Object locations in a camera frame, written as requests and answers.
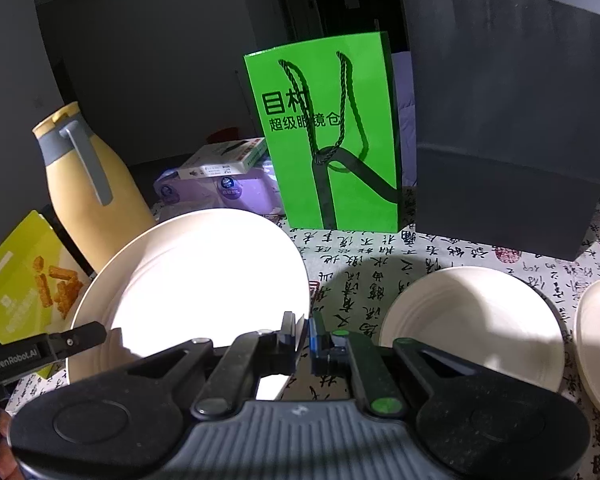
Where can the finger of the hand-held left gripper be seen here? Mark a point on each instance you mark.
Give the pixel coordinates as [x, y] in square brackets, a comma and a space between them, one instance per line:
[77, 339]

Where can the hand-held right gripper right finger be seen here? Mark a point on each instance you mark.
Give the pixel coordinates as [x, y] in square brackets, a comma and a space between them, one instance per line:
[325, 350]

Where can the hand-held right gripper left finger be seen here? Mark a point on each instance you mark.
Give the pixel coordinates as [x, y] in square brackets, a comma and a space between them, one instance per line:
[292, 345]

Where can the person's left hand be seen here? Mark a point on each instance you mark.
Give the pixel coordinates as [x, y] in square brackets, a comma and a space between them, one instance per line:
[4, 430]

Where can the calligraphy print tablecloth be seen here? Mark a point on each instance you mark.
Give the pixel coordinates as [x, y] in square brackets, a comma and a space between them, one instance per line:
[360, 280]

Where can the yellow thermos jug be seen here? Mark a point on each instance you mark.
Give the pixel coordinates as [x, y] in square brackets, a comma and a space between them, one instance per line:
[75, 210]

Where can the purple tissue pack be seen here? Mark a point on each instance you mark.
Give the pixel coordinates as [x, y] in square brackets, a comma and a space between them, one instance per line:
[240, 195]

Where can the green paper bag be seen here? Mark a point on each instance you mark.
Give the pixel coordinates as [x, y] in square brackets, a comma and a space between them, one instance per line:
[275, 175]

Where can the small white box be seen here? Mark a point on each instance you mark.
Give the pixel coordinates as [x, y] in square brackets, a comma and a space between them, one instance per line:
[220, 160]

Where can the lavender padded cloth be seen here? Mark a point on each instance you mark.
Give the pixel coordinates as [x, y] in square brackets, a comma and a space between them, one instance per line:
[405, 110]

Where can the black paper bag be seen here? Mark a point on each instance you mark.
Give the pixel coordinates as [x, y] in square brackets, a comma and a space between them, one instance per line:
[505, 110]

